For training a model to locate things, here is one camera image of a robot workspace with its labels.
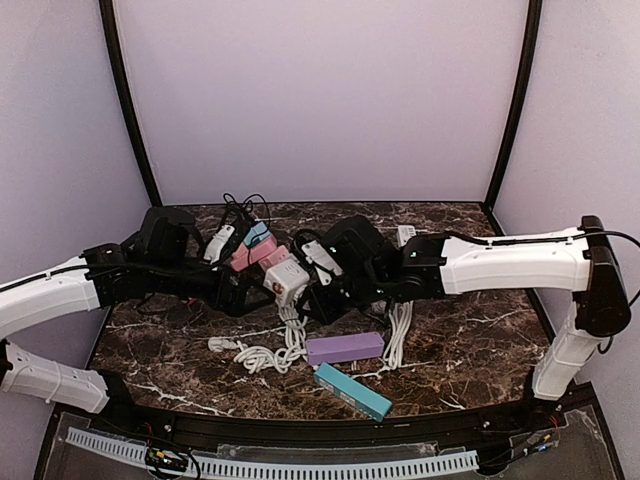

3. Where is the white cube socket adapter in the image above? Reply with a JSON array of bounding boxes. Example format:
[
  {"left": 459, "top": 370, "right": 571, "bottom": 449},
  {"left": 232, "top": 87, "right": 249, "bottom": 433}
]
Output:
[{"left": 263, "top": 258, "right": 309, "bottom": 307}]

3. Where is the pink cube socket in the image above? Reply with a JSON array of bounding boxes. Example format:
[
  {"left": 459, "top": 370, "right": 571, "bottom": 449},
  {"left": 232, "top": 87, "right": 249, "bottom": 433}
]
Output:
[{"left": 259, "top": 245, "right": 290, "bottom": 272}]

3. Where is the white three-pin plug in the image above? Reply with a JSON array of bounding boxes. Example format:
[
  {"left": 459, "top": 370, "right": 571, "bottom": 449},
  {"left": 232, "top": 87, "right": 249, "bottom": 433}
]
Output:
[{"left": 207, "top": 337, "right": 241, "bottom": 353}]

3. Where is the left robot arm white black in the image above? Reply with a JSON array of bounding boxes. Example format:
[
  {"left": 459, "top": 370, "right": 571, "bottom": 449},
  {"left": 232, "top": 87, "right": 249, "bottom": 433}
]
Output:
[{"left": 1, "top": 244, "right": 275, "bottom": 414}]

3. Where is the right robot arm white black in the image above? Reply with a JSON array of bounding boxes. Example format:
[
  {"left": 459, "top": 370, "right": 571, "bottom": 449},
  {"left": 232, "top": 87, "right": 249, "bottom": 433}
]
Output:
[{"left": 296, "top": 215, "right": 633, "bottom": 401}]

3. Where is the pink power strip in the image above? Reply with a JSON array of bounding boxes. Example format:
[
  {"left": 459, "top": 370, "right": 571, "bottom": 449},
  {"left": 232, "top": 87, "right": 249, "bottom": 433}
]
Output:
[{"left": 230, "top": 236, "right": 277, "bottom": 272}]

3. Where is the small teal adapter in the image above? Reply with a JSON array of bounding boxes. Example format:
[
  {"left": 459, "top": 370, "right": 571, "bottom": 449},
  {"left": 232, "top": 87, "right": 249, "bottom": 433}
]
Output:
[{"left": 243, "top": 221, "right": 271, "bottom": 249}]

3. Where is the purple power strip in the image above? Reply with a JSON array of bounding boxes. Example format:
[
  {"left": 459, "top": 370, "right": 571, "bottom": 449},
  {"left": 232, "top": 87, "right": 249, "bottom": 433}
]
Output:
[{"left": 306, "top": 332, "right": 385, "bottom": 366}]

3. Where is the teal power strip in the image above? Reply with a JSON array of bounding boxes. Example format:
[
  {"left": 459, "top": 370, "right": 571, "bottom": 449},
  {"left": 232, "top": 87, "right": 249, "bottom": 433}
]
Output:
[{"left": 314, "top": 363, "right": 392, "bottom": 422}]

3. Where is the white power strip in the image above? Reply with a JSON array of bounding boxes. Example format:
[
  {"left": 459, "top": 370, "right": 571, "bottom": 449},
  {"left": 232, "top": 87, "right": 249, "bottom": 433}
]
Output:
[{"left": 396, "top": 225, "right": 417, "bottom": 247}]

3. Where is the small circuit board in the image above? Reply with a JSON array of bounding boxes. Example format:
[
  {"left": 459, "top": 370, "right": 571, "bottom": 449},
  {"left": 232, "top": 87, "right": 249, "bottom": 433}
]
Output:
[{"left": 144, "top": 447, "right": 188, "bottom": 472}]

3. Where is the white coiled cable bundle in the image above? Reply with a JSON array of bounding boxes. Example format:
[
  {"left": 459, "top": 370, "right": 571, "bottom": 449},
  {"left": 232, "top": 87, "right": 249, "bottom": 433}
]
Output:
[{"left": 207, "top": 304, "right": 311, "bottom": 375}]

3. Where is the white power strip cable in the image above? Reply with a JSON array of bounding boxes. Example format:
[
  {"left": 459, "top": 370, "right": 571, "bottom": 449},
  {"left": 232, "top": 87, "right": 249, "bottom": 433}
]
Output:
[{"left": 382, "top": 299, "right": 416, "bottom": 370}]

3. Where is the black cable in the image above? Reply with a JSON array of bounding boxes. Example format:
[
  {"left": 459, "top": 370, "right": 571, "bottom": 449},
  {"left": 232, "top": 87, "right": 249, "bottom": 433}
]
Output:
[{"left": 222, "top": 193, "right": 271, "bottom": 226}]

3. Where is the white slotted cable duct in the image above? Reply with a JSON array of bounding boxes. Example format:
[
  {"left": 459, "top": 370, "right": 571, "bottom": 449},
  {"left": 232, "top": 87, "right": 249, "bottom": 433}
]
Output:
[{"left": 65, "top": 427, "right": 479, "bottom": 479}]

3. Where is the left black frame post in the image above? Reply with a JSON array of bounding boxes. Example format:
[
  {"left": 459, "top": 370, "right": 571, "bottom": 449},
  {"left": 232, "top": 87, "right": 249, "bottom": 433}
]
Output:
[{"left": 98, "top": 0, "right": 163, "bottom": 207}]

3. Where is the black frame post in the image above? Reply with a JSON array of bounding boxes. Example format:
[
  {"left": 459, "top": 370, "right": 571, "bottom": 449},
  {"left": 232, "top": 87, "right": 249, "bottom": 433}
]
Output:
[
  {"left": 98, "top": 0, "right": 163, "bottom": 207},
  {"left": 483, "top": 0, "right": 543, "bottom": 212}
]

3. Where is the right black frame post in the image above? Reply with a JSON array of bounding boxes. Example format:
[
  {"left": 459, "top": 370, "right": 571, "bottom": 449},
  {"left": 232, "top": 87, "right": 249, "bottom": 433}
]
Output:
[{"left": 483, "top": 0, "right": 543, "bottom": 212}]

